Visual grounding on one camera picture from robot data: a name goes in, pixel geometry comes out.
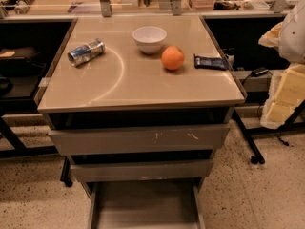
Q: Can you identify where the top grey drawer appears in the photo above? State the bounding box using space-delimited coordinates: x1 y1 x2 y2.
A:
49 124 229 156

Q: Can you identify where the open bottom drawer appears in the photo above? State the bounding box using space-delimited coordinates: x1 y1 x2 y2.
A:
87 180 206 229

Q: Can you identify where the middle grey drawer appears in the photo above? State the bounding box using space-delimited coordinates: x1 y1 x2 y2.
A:
71 160 213 182

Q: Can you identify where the white bowl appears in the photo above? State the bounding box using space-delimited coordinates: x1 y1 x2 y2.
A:
132 26 167 54

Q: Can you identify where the black power adapter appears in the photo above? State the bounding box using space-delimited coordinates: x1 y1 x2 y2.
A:
251 67 269 77

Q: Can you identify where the orange fruit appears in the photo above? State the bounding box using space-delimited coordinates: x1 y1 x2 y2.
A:
161 46 185 71

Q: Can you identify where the grey drawer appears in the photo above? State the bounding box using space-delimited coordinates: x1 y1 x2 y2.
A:
49 124 229 156
71 160 213 182

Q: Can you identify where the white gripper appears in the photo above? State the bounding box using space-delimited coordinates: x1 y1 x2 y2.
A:
258 0 305 129

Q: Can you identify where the dark blue snack wrapper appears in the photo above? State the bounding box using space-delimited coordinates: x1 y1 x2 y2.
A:
193 54 229 71

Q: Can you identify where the crushed soda can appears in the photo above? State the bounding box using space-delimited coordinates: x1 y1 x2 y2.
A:
67 38 105 67

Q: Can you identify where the grey drawer cabinet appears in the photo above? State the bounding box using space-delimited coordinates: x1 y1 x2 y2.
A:
33 14 248 229

